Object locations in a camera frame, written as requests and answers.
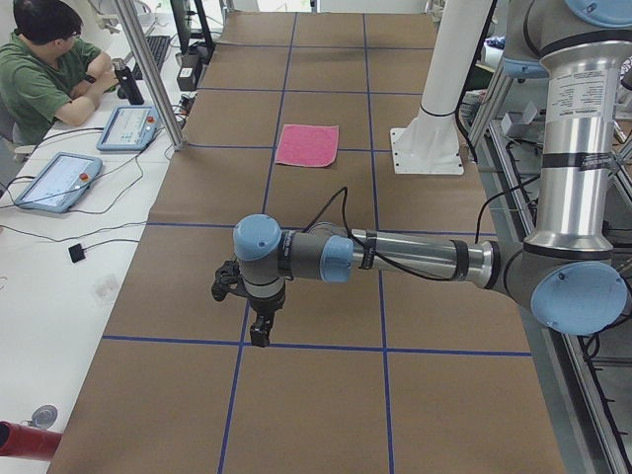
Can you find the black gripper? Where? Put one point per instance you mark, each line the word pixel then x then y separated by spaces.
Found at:
pixel 265 309

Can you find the pink and grey towel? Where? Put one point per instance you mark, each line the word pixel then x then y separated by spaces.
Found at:
pixel 313 146

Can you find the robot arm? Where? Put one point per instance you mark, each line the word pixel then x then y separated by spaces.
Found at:
pixel 561 271

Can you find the small black square device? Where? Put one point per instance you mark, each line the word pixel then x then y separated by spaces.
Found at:
pixel 76 253

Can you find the round metal table grommet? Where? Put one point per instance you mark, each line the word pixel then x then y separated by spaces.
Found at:
pixel 43 417

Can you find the far teach pendant tablet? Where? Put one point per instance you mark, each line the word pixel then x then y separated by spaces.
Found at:
pixel 129 128

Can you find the teach pendant tablet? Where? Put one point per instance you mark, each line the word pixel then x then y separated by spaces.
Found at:
pixel 61 183
pixel 129 128

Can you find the white pillar with base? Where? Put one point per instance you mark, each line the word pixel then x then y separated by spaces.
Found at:
pixel 429 145

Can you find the near teach pendant tablet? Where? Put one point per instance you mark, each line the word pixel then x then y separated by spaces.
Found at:
pixel 61 183

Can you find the black box with label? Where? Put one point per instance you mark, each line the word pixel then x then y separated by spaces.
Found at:
pixel 189 72

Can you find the red cylinder object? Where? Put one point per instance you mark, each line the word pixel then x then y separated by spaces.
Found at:
pixel 25 442

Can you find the black keyboard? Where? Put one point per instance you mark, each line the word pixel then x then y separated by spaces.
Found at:
pixel 159 46

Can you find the monitor stand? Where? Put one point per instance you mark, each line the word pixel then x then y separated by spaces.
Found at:
pixel 184 14

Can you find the person in green shirt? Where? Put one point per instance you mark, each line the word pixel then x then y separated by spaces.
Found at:
pixel 48 73

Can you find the aluminium frame post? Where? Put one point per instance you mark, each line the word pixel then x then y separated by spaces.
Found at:
pixel 141 51

